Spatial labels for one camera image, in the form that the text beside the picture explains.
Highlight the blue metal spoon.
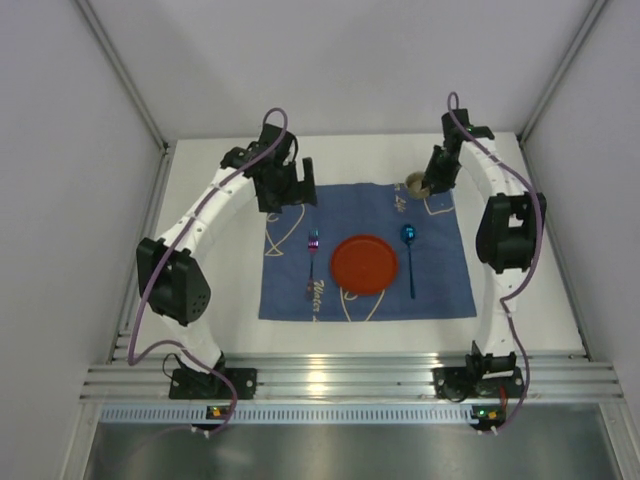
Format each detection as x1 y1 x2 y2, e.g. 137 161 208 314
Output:
400 224 416 300

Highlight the red plate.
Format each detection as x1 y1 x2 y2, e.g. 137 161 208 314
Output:
329 234 398 296

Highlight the iridescent metal fork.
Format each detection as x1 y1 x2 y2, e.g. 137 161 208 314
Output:
305 228 319 300

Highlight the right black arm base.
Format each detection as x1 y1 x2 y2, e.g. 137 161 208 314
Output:
432 367 524 403

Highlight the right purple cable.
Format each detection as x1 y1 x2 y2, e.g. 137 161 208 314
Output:
447 91 547 435

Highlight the blue cloth placemat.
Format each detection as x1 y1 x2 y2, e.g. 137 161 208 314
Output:
259 183 476 322

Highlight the aluminium mounting rail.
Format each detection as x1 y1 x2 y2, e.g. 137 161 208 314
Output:
80 354 623 403

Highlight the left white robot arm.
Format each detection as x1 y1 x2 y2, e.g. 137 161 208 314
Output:
136 123 317 372

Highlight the perforated cable duct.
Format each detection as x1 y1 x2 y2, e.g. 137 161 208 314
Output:
100 404 504 425

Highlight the purple cable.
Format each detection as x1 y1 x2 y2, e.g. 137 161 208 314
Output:
127 107 291 436
447 91 547 435

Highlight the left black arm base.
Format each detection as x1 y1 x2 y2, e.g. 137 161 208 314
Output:
168 367 257 400

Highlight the small speckled ceramic cup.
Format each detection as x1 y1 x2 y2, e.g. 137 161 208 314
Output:
404 172 431 200

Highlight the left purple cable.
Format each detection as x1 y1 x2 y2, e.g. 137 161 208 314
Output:
127 107 291 436

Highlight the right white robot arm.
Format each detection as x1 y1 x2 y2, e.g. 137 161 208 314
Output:
420 107 546 386

